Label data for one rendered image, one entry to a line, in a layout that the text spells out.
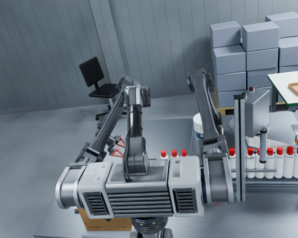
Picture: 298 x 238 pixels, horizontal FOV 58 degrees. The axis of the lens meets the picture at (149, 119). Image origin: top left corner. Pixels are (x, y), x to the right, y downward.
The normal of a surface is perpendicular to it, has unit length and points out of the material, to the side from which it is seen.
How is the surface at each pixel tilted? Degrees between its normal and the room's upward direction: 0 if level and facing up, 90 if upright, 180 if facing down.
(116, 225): 90
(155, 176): 0
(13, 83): 90
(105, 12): 90
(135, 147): 44
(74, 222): 0
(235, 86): 90
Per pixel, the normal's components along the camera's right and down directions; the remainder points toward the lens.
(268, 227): -0.18, -0.86
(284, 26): -0.15, 0.50
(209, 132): -0.37, -0.37
